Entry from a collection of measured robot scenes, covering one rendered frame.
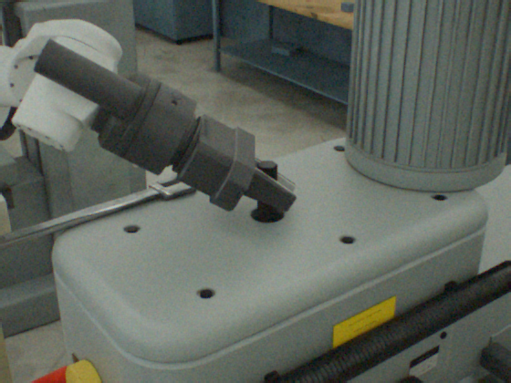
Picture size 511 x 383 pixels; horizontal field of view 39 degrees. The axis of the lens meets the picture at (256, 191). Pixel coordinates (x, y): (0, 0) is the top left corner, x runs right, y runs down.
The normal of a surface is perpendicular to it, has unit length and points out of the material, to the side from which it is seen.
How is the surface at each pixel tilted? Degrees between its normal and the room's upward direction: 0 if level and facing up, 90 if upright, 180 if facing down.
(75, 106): 60
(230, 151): 30
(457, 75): 90
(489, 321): 90
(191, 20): 90
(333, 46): 90
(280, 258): 0
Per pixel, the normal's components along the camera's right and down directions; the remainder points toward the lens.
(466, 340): 0.59, 0.37
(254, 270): 0.00, -0.89
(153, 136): 0.10, 0.30
